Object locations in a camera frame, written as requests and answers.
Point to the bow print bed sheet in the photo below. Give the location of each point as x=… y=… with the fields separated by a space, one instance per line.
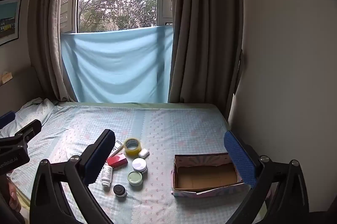
x=171 y=129

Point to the person's left hand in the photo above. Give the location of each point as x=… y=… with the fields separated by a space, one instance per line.
x=13 y=193

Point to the white earbuds case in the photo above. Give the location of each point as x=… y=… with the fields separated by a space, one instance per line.
x=144 y=153

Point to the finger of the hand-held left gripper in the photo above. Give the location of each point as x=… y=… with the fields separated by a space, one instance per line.
x=30 y=130
x=7 y=118

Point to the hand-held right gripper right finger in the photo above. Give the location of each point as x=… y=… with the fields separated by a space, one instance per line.
x=240 y=158

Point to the yellow tape roll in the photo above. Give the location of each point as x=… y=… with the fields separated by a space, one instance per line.
x=132 y=146

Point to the green lidded jar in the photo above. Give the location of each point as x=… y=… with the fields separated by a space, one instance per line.
x=135 y=178

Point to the pale patterned pillow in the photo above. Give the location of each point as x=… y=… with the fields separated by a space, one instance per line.
x=29 y=113

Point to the white remote control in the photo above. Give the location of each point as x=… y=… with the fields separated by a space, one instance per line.
x=116 y=148

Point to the paper note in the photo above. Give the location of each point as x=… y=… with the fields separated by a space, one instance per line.
x=6 y=77

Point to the wall poster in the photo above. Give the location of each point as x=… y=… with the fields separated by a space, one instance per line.
x=9 y=21

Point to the patterned cardboard box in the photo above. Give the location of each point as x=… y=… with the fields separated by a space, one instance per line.
x=208 y=178

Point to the white pill bottle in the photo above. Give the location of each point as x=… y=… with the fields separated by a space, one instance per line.
x=106 y=175

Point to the small black round jar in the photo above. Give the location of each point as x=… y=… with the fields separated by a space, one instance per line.
x=119 y=190

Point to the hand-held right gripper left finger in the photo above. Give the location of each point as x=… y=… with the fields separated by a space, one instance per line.
x=99 y=156

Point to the red small box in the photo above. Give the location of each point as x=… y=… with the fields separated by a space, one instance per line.
x=117 y=161

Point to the white lidded jar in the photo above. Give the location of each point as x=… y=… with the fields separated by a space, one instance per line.
x=139 y=164

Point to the grey curtain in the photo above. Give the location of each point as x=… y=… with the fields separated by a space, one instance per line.
x=50 y=29
x=202 y=29

